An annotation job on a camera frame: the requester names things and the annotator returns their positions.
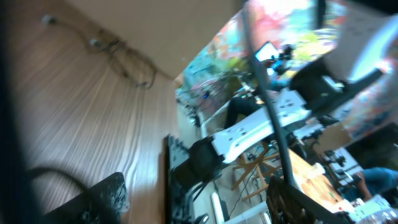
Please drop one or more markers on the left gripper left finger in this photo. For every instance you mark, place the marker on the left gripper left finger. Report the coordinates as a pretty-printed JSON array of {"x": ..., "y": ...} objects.
[{"x": 105, "y": 202}]

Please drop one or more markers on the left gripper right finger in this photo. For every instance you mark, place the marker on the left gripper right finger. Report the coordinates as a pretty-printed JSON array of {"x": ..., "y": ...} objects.
[{"x": 286, "y": 204}]

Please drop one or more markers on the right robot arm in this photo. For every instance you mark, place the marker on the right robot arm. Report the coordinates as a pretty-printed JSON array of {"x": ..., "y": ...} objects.
[{"x": 314, "y": 91}]

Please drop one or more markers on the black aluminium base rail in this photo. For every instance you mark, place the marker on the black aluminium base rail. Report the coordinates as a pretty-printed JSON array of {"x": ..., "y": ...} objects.
[{"x": 178, "y": 200}]

